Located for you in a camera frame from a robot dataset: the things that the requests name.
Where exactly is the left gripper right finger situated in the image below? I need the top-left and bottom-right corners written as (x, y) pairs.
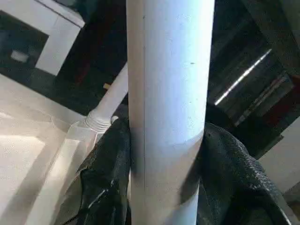
top-left (196, 122), bottom-right (300, 225)

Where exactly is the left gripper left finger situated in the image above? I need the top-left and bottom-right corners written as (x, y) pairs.
top-left (74, 116), bottom-right (133, 225)

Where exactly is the white plastic table leg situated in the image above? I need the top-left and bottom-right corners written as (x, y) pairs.
top-left (86, 62), bottom-right (129, 135)
top-left (126, 0), bottom-right (216, 225)

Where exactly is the white plastic table top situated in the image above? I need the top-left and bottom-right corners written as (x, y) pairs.
top-left (0, 74), bottom-right (119, 225)

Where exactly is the black work mat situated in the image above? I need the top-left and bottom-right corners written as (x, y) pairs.
top-left (0, 0), bottom-right (300, 225)

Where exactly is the white sideboard cabinet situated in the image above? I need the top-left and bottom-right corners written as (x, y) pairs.
top-left (0, 0), bottom-right (86, 77)

